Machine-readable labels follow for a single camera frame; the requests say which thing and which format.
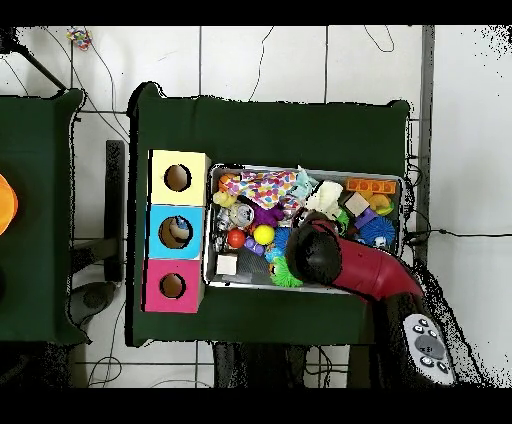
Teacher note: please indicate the white knitted cloth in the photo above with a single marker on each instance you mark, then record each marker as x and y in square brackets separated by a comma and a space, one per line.
[324, 196]

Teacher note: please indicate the green cloth side table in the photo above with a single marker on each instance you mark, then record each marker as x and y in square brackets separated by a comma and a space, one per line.
[40, 200]

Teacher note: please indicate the yellow ball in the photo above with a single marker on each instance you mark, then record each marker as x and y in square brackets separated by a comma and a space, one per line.
[264, 234]

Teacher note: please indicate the orange round object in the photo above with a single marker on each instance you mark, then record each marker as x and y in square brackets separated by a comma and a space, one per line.
[6, 204]

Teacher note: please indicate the polka dot cloth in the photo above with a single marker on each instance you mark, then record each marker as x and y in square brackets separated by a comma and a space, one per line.
[264, 188]

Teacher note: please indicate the small colourful floor toy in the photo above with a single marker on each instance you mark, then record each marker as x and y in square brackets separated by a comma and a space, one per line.
[78, 37]

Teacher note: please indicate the plain wooden cube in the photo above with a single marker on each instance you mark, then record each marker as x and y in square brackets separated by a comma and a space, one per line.
[356, 203]

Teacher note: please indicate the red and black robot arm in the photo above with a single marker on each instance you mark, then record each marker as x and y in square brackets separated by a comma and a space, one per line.
[376, 268]

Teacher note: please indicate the small red ball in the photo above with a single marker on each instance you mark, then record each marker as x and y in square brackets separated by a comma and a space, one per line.
[236, 238]

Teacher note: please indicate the orange toy building block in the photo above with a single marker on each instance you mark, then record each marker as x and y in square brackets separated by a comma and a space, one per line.
[370, 186]

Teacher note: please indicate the wooden box with three holes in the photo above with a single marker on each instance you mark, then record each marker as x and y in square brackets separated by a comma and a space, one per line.
[196, 188]

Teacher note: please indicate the green spiky ball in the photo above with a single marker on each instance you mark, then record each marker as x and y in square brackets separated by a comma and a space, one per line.
[342, 221]
[284, 274]

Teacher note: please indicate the clear plastic bottle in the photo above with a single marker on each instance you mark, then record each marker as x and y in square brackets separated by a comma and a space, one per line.
[181, 230]

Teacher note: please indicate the blue spiky ball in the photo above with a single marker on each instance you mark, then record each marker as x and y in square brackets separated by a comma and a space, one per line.
[280, 238]
[378, 232]

